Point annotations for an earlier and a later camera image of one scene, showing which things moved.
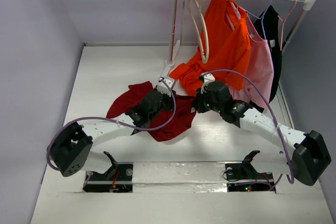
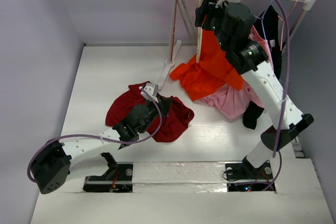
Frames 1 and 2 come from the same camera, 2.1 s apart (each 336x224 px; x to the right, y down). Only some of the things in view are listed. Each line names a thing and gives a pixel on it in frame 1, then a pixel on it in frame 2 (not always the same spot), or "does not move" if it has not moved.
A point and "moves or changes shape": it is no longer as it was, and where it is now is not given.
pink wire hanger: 283,20 does not move
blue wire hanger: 258,17 does not move
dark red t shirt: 169,125 moves or changes shape
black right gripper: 198,102 → 202,13
